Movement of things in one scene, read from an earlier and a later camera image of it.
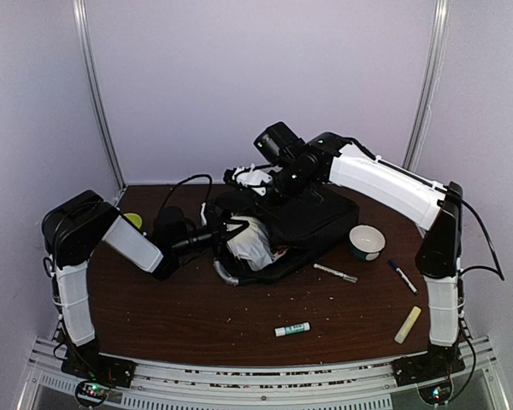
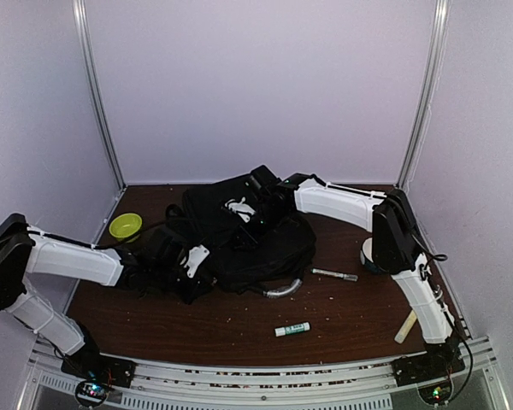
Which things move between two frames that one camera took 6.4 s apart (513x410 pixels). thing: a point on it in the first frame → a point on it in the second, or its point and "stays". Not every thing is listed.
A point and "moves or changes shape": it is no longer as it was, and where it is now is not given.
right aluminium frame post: x=430 y=83 stays
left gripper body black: x=215 y=239 → x=163 y=278
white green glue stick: x=291 y=329 stays
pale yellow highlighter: x=407 y=325 stays
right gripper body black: x=288 y=182 → x=272 y=219
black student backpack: x=302 y=231 moves or changes shape
